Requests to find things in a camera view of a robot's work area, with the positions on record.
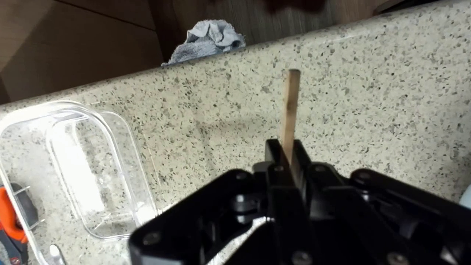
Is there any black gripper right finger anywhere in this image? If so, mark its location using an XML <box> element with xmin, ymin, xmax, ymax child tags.
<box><xmin>293</xmin><ymin>140</ymin><xmax>393</xmax><ymax>265</ymax></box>

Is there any thin wooden stick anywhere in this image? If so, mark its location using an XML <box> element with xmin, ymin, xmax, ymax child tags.
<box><xmin>281</xmin><ymin>69</ymin><xmax>300</xmax><ymax>162</ymax></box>

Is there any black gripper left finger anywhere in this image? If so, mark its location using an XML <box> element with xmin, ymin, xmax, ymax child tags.
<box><xmin>265</xmin><ymin>140</ymin><xmax>313</xmax><ymax>265</ymax></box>

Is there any grey cloth rag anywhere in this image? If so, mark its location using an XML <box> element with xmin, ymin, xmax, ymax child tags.
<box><xmin>163</xmin><ymin>19</ymin><xmax>246</xmax><ymax>66</ymax></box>

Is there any clear glass container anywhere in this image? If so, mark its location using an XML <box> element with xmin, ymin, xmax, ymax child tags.
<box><xmin>0</xmin><ymin>102</ymin><xmax>156</xmax><ymax>265</ymax></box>

